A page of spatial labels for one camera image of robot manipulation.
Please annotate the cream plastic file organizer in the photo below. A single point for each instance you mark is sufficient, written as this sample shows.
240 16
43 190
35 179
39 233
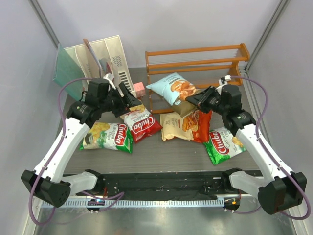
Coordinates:
113 50

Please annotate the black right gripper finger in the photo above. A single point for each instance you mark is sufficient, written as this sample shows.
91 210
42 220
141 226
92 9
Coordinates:
201 97
206 108

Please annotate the pink patterned booklet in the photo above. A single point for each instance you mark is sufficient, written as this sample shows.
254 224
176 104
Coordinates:
108 67

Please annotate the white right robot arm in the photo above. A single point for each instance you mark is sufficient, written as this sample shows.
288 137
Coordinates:
280 188

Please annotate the small pink box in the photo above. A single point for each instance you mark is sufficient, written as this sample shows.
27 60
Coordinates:
139 89

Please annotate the beige orange cassava chips bag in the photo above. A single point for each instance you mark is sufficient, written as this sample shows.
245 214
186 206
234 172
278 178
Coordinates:
193 127

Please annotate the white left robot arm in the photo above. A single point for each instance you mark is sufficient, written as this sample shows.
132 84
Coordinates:
46 181

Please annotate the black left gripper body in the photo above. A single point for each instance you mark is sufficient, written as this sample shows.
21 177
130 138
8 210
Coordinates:
113 101

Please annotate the brown flat board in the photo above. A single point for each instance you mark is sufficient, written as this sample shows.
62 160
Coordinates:
94 52

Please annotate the green Chuba bag left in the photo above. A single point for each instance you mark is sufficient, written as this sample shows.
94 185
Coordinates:
113 136

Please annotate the green Chuba bag right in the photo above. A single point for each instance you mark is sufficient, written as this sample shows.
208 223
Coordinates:
222 145

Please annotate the orange wooden shelf rack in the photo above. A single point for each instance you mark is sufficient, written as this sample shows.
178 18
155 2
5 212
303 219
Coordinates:
166 68

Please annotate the light blue cassava chips bag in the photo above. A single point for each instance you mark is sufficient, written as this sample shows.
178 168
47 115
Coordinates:
175 89

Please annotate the red Chuba chips bag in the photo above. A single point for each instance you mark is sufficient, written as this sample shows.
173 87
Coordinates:
141 123

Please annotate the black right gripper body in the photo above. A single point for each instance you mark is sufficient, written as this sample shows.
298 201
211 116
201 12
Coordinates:
214 99

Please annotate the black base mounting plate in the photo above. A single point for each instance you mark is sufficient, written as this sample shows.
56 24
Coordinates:
175 186

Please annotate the teal green folder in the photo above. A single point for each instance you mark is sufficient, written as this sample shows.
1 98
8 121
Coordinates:
67 68

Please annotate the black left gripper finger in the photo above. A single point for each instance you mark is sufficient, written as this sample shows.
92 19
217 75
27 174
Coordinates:
128 98
120 110

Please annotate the green chuba bag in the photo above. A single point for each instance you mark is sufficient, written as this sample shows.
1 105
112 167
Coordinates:
222 145
113 136

